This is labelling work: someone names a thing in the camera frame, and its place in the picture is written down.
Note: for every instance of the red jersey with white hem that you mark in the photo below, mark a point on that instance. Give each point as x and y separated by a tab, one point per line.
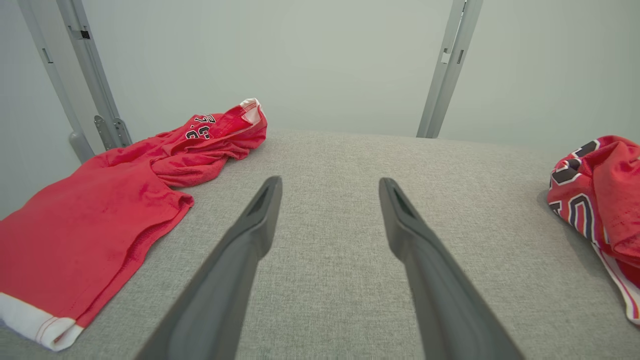
75	225

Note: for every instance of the grey metal frame post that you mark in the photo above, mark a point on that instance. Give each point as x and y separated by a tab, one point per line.
59	90
450	65
95	75

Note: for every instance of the red jersey with striped trim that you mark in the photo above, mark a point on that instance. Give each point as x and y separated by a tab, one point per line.
615	200

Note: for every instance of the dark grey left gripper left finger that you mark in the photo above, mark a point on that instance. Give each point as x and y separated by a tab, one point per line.
220	290

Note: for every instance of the grey fabric work surface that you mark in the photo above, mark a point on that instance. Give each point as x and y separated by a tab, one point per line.
325	300

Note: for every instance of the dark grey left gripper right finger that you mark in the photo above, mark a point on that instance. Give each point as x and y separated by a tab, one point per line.
440	300

